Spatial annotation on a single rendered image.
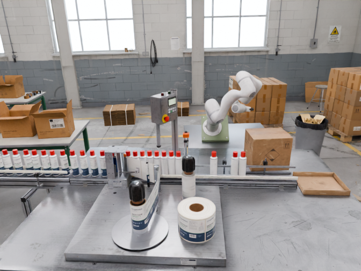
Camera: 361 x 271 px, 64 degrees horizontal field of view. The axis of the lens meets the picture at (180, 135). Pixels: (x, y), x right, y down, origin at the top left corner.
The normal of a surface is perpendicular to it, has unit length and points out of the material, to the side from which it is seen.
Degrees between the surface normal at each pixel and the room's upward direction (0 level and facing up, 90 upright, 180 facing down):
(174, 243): 0
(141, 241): 0
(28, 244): 0
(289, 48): 90
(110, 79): 90
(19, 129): 90
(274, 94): 91
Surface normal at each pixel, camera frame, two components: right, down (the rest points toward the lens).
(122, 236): -0.02, -0.93
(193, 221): -0.24, 0.35
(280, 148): 0.04, 0.36
